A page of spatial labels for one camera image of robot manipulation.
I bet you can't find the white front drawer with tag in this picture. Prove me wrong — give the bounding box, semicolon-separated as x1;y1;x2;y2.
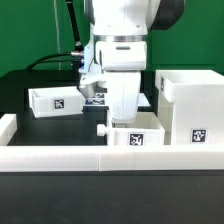
97;112;165;146

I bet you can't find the fiducial marker sheet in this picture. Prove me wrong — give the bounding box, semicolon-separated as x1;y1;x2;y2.
83;92;152;108

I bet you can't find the white drawer cabinet box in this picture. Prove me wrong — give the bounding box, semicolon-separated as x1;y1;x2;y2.
155;70;224;145

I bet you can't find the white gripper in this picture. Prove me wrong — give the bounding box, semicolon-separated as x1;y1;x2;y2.
105;71;141;123

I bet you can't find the white drawer with tag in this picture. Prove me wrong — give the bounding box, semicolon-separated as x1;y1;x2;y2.
28;86;85;118
97;112;165;146

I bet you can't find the white rear drawer with tag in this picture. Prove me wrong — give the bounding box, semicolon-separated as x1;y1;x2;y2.
28;86;85;118

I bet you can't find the white table border fence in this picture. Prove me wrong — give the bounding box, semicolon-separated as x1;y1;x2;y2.
0;114;224;172

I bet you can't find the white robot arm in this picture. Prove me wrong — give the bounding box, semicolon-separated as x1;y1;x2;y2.
80;0;185;124

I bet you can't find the black cable bundle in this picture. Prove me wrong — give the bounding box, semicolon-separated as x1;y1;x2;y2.
25;0;84;71

